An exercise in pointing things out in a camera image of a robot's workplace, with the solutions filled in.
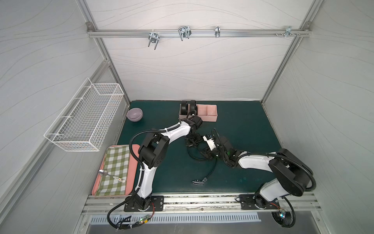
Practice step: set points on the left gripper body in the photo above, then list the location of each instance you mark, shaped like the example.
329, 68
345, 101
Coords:
192, 139

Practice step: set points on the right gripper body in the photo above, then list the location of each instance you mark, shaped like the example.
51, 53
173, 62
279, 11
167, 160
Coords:
205, 147

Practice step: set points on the pink divided storage box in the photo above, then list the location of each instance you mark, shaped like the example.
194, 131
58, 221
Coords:
207, 112

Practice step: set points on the long black belt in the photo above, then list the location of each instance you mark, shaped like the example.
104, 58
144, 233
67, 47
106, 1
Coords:
184, 108

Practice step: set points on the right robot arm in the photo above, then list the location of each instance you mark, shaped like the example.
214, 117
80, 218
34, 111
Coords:
292, 176

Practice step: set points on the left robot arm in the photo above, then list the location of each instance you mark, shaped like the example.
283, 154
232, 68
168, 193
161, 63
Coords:
153, 150

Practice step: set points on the purple bowl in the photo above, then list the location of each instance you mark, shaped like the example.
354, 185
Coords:
135, 114

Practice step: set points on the green checked cloth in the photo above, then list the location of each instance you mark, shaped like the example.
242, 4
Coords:
114, 169

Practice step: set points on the pink tray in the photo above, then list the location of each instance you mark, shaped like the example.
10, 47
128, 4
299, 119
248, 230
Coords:
133, 172

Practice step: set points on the metal spoon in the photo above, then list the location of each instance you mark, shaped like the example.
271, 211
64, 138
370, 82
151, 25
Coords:
105, 173

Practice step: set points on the white vent strip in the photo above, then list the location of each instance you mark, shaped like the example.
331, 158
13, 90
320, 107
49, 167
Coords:
181, 218

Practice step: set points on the metal hook clamp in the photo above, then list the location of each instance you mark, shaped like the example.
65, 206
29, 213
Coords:
184, 32
288, 33
153, 39
217, 31

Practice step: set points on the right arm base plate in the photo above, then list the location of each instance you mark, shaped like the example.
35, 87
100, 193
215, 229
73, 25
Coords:
248, 202

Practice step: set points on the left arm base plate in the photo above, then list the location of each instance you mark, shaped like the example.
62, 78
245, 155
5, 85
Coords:
148, 204

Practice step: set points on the front aluminium frame rail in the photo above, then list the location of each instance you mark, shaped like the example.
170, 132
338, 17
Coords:
225, 202

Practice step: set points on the white wire basket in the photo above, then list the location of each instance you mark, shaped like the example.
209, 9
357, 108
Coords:
84, 122

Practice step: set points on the horizontal aluminium rail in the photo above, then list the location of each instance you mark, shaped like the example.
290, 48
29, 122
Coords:
195, 33

